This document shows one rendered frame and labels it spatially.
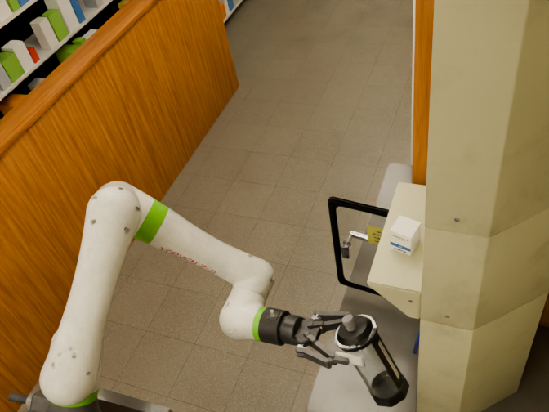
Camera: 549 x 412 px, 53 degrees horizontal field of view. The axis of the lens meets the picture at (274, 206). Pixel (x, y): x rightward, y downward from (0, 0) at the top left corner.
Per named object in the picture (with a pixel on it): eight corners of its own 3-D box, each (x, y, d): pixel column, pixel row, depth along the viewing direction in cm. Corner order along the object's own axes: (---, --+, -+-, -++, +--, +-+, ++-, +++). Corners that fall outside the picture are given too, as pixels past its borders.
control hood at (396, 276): (444, 214, 141) (445, 186, 134) (420, 320, 121) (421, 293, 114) (398, 208, 145) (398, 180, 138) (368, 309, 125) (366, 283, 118)
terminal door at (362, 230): (430, 311, 170) (435, 223, 142) (337, 282, 183) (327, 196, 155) (430, 309, 170) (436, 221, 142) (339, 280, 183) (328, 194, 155)
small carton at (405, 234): (420, 240, 124) (421, 221, 119) (410, 256, 121) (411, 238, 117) (399, 233, 126) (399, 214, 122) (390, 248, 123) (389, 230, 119)
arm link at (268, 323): (278, 324, 153) (264, 351, 147) (268, 295, 146) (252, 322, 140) (297, 329, 150) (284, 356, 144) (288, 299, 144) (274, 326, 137)
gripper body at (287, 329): (275, 331, 139) (310, 338, 135) (289, 306, 145) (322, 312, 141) (283, 350, 143) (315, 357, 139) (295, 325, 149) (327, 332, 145)
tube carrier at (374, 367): (413, 371, 142) (381, 313, 133) (402, 408, 135) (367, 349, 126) (376, 369, 148) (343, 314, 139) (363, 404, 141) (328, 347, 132)
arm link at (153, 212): (82, 216, 138) (106, 173, 138) (87, 210, 150) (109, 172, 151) (147, 250, 143) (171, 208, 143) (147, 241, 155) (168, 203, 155)
